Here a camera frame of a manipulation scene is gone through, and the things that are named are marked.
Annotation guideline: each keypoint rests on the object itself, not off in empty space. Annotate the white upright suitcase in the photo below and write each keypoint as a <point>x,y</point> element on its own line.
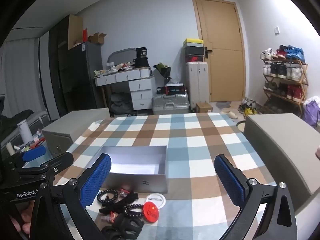
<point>197,85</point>

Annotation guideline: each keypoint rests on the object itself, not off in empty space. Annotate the black jacket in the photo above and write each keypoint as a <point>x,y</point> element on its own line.
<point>17,120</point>

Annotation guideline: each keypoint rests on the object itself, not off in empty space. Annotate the red round badge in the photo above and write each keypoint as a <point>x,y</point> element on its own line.
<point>151,213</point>

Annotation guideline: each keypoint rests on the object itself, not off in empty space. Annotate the grey cabinet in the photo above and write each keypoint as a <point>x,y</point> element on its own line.
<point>75,122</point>
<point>280,142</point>

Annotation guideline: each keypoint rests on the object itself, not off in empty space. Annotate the person's left hand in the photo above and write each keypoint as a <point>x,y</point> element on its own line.
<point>26,226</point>

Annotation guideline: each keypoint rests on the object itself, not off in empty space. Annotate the silver suitcase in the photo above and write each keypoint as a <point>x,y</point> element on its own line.
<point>170,105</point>

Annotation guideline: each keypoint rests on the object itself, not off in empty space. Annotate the beige slippers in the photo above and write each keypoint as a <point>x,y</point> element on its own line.
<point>230,113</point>

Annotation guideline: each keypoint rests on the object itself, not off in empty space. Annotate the desk clutter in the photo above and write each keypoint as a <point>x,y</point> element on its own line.
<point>115,68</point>

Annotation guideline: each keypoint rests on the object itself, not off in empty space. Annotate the wooden shoe rack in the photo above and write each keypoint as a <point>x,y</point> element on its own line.
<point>303,80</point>

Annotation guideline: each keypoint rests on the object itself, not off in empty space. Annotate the wooden door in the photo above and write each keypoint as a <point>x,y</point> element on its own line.
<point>225,67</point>

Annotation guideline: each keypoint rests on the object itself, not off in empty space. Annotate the pile of shoes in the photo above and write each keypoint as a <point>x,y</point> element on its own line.
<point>247,106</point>

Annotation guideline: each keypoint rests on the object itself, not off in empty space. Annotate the black red shoe box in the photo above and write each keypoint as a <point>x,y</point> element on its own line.
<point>196,58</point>

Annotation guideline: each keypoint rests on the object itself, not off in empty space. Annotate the red hair clip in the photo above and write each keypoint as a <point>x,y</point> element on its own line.
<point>123,192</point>
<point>111,216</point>

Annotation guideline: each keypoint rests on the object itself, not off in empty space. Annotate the dark wrapped bouquet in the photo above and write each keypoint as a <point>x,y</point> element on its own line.
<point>163,71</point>

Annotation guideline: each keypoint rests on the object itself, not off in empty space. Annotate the small cardboard box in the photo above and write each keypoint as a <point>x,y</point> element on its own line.
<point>203,108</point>

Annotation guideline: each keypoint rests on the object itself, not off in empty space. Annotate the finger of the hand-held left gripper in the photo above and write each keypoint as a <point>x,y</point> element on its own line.
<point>33,153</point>
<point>61,160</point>

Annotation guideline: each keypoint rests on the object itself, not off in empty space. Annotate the black red flat box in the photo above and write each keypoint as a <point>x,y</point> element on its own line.
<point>176,89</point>

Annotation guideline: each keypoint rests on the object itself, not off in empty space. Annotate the grey rounded panel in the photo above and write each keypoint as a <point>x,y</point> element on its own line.
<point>120,55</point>

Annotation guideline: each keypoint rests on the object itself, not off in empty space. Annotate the black appliance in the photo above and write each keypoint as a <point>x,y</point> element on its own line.
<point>142,57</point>

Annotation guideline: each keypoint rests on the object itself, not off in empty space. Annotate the silver cardboard box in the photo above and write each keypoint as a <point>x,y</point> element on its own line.
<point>147,182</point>

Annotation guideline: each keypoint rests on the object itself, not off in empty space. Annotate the checkered tablecloth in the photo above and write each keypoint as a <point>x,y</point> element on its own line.
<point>195,140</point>

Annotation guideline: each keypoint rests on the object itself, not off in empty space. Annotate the tall flat cardboard box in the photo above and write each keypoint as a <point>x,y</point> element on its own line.
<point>75,32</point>

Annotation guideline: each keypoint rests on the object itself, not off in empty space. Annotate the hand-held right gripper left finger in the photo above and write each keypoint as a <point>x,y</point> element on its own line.
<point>96,180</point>

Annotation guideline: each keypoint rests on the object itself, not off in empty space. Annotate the small black box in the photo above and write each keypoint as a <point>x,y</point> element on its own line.
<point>160,90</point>

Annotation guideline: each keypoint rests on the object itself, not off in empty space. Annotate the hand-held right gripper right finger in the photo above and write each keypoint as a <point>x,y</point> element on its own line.
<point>228,180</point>

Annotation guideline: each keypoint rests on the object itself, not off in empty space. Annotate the yellow shoe box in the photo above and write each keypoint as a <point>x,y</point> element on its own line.
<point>192,42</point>

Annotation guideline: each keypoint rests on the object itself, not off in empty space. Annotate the black refrigerator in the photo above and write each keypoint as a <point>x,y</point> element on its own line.
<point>85,80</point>

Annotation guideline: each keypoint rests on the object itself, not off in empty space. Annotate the grey curtain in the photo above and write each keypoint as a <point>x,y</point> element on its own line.
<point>22,80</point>

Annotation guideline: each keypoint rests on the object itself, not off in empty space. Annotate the white desk with drawers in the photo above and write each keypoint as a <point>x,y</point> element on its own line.
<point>140,86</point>

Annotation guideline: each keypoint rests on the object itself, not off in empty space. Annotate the purple bag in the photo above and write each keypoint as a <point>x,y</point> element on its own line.
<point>311,112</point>

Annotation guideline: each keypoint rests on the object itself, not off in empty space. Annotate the white tumbler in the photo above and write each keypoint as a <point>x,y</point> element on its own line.
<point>24,131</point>

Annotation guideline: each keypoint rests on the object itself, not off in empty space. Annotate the dark wardrobe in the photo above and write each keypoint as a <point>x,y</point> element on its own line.
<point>58,67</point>

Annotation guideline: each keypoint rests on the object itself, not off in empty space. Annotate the open cardboard box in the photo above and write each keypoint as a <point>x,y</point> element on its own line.
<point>96,39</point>

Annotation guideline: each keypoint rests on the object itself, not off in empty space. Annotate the white round badge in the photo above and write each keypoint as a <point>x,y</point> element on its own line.
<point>156,197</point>

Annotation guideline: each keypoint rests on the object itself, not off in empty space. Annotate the grey bundle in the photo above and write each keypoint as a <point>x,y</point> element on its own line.
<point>120,103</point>

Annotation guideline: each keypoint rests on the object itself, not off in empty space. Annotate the glass side table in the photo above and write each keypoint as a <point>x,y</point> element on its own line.
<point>37,162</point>

